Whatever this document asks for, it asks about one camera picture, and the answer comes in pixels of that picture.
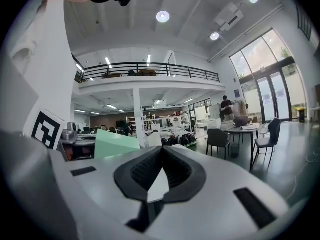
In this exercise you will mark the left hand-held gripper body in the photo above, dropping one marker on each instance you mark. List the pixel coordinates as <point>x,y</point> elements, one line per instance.
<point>46,130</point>

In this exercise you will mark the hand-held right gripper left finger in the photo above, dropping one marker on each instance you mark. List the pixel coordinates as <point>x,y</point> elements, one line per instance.
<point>125,179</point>

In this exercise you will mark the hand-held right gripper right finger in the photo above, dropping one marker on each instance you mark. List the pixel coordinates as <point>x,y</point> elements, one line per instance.
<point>192,181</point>

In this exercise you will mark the mint green cup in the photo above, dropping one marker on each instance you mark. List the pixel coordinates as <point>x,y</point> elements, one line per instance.
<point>115,145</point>

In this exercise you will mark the row of black bags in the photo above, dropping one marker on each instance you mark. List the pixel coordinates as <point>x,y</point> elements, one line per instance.
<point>178,140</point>

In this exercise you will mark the dark grey chair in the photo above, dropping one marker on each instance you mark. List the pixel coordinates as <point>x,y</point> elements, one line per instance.
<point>269,139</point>
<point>217,137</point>

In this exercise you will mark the small grey waste bin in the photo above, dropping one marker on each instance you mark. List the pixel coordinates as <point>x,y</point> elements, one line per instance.
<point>235,150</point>

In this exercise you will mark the white square pillar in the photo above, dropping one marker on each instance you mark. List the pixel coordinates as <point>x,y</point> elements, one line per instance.
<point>137,114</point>

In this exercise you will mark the stack of books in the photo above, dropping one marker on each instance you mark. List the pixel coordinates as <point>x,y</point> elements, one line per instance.
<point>227,124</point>

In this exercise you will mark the white storage shelves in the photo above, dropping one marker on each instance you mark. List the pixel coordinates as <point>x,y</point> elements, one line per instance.
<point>165,120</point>

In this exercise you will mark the white round table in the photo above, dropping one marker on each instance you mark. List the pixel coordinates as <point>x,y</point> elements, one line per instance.
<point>246,129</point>

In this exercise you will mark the dark bag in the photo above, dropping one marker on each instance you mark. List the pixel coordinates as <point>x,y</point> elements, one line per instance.
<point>241,121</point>

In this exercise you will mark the brown sofa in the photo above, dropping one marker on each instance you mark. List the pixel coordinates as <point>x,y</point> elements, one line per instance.
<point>147,72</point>

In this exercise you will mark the black mezzanine railing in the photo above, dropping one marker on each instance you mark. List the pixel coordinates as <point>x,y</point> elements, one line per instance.
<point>150,64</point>

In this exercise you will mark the glass entrance doors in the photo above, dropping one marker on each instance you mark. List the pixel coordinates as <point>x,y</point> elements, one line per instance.
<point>273,96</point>

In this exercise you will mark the black bin with yellow lid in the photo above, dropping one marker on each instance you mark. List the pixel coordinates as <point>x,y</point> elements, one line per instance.
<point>301,114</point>

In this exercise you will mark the white ceiling air conditioner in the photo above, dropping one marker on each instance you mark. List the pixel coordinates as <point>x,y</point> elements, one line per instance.
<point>228,17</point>

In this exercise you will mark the blue wall sign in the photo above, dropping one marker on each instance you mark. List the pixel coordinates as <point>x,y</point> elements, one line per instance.
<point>236,93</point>

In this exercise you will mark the dark framed wall window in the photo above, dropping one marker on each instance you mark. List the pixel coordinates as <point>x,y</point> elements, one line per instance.
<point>303,21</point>

